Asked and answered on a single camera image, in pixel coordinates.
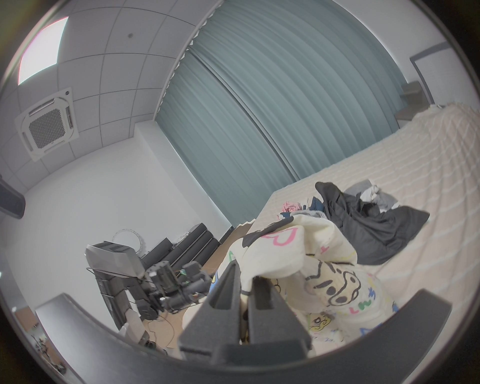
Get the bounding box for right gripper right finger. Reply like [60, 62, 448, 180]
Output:
[249, 275, 312, 352]

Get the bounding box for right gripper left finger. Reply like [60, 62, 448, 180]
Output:
[179, 260, 241, 359]

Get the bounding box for white printed pyjama top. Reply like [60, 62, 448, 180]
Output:
[210, 215, 399, 355]

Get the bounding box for pile of clothes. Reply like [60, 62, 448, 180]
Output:
[279, 179, 401, 226]

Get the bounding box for bed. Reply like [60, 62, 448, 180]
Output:
[221, 41, 477, 357]

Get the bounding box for black padded sofa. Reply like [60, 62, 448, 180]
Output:
[142, 223, 223, 270]

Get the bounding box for black garment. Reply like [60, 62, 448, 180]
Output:
[315, 181, 431, 266]

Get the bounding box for blue-green curtain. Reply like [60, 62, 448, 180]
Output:
[187, 0, 409, 181]
[155, 50, 301, 229]

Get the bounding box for ceiling air conditioner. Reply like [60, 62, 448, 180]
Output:
[15, 87, 78, 163]

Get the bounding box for grey bedside table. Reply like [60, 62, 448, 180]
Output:
[394, 80, 432, 121]

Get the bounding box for ceiling light panel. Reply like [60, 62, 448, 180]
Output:
[18, 16, 69, 85]

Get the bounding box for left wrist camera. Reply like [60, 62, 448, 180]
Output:
[182, 262, 206, 281]

